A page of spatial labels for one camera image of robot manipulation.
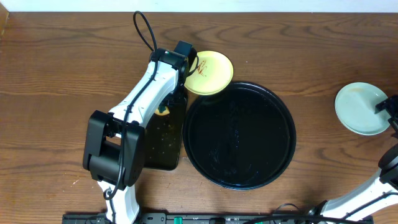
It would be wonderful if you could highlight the yellow plate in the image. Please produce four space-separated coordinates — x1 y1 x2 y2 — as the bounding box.
184 51 234 95

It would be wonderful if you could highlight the light blue plate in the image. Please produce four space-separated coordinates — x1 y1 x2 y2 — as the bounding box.
335 82 389 118
336 110 390 136

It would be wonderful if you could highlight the yellow green sponge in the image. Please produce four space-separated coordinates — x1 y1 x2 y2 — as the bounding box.
154 106 170 116

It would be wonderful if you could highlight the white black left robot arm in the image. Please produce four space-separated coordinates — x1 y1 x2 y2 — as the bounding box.
83 41 198 223

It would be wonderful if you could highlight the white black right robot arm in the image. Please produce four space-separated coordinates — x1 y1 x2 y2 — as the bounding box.
309 92 397 221

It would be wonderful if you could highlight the black rectangular tray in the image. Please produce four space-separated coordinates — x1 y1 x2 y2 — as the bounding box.
144 90 187 170

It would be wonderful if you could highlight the black round tray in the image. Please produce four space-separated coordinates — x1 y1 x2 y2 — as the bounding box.
183 82 297 190

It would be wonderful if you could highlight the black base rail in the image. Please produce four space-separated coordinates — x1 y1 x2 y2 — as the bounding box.
62 212 374 224

